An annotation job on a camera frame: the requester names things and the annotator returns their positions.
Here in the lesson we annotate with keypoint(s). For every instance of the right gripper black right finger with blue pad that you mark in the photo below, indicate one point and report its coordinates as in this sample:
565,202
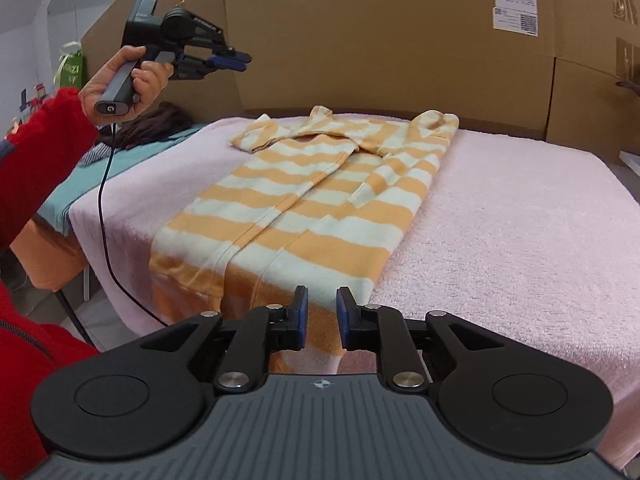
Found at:
408,353

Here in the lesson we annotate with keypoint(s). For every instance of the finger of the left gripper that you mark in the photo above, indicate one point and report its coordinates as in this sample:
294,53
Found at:
191,68
225,55

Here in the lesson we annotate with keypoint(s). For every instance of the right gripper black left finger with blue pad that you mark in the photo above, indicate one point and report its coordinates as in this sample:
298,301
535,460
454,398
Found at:
239,350

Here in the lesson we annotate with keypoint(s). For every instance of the orange white striped garment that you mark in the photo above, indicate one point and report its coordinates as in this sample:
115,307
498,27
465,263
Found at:
321,202

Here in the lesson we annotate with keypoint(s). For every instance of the person's left hand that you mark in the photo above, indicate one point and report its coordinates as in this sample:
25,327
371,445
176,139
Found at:
148,81

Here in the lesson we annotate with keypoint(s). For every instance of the left brown cardboard box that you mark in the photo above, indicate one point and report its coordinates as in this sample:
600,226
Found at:
214,97

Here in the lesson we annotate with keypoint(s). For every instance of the dark brown garment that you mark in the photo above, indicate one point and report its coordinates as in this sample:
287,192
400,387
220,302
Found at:
158,125

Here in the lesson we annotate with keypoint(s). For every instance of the green gift bag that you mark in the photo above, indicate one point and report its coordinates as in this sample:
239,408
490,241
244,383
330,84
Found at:
71,70

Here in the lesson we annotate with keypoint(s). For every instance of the large brown cardboard box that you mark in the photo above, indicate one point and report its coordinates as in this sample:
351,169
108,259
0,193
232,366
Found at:
396,57

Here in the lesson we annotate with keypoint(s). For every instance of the grey striped garment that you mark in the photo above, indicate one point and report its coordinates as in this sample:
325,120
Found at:
95,154

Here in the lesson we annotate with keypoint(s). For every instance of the pink terry towel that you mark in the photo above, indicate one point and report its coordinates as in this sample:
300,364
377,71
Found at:
531,240

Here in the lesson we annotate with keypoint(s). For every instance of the orange cloth under towel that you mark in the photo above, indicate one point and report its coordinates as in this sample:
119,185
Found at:
50,259

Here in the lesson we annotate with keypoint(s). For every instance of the teal cloth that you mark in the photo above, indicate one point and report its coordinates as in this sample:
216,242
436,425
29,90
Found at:
55,208

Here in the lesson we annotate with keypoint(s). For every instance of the white shipping label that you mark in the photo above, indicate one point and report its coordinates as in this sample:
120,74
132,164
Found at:
520,16

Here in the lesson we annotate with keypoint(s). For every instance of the right brown cardboard box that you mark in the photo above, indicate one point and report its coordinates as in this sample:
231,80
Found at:
596,56

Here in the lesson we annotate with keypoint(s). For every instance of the white shelf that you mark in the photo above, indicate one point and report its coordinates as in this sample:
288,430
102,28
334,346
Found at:
632,161

